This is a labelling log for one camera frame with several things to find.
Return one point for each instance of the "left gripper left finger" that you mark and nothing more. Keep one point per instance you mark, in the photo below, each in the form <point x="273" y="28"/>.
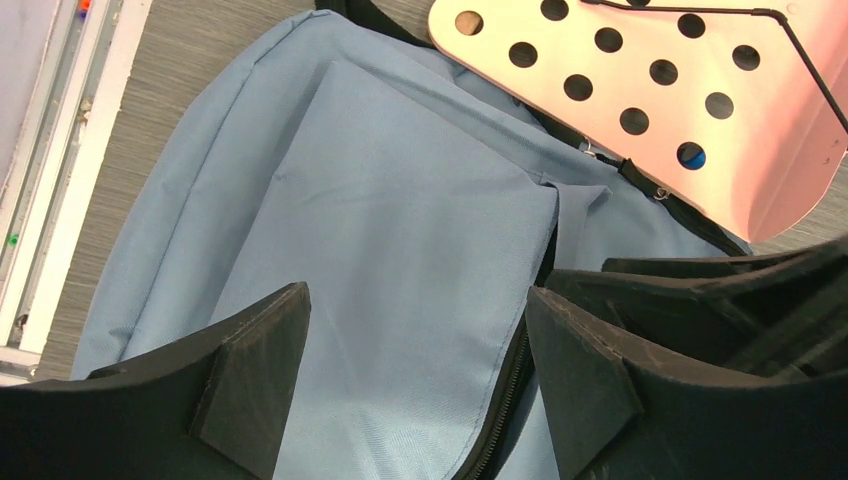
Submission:
<point x="211" y="405"/>

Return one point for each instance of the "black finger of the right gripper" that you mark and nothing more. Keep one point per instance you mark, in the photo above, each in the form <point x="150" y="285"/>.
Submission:
<point x="783" y="321"/>
<point x="716" y="267"/>

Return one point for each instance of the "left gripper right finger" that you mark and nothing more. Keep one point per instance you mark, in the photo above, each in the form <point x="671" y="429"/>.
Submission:
<point x="621" y="407"/>

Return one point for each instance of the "blue fabric backpack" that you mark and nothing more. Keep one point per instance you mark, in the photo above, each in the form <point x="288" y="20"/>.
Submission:
<point x="417" y="201"/>

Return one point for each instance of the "pink perforated stand board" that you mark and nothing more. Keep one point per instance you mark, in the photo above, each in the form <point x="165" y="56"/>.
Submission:
<point x="761" y="86"/>

